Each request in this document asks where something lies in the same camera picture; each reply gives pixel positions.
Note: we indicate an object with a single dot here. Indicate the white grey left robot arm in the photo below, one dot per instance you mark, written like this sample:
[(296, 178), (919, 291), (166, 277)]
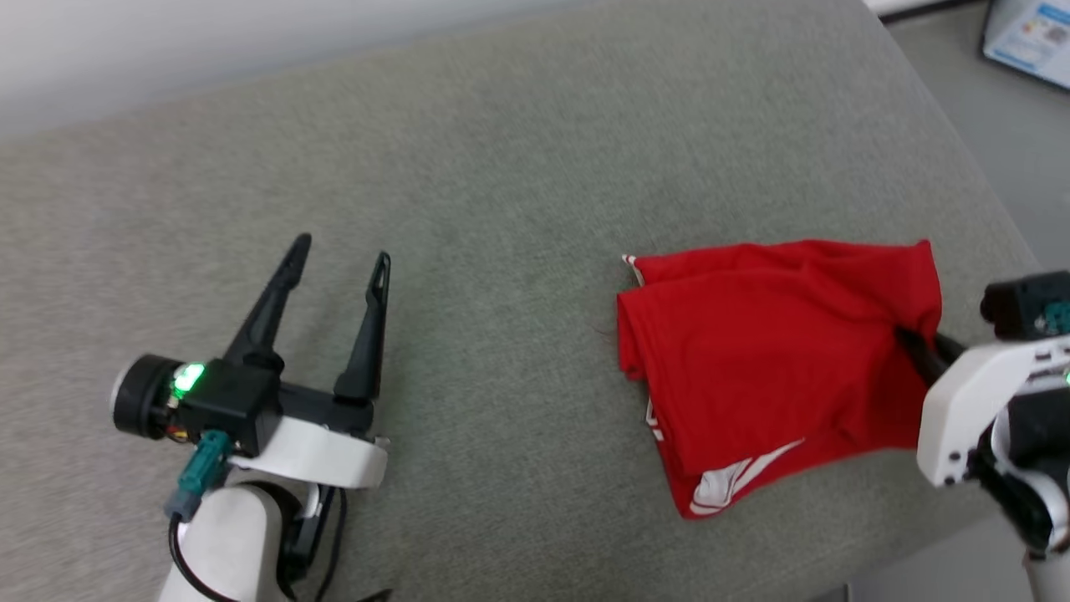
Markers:
[(226, 543)]

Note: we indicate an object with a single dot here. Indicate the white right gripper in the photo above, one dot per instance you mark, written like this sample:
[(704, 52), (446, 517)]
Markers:
[(953, 418)]

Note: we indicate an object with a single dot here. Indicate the red and white jersey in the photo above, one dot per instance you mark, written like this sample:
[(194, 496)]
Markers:
[(752, 351)]

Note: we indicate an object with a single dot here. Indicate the blue and white cardboard box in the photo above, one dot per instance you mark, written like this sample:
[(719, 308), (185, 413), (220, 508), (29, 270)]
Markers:
[(1032, 38)]

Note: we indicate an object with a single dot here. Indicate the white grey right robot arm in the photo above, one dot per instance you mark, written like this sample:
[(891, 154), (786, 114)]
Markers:
[(1028, 435)]

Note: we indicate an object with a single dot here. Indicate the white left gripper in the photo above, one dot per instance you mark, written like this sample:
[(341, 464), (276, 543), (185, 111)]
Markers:
[(326, 451)]

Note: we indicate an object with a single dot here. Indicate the black cylindrical motor green light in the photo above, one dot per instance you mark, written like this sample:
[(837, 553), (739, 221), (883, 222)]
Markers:
[(142, 397)]

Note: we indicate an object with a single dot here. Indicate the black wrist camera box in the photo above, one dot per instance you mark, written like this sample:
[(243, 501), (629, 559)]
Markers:
[(234, 410), (1020, 301)]

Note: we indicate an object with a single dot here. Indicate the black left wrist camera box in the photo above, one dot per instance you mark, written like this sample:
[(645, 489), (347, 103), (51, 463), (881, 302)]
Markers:
[(234, 410)]

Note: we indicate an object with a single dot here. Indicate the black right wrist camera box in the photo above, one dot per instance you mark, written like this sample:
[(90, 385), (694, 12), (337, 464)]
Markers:
[(1020, 301)]

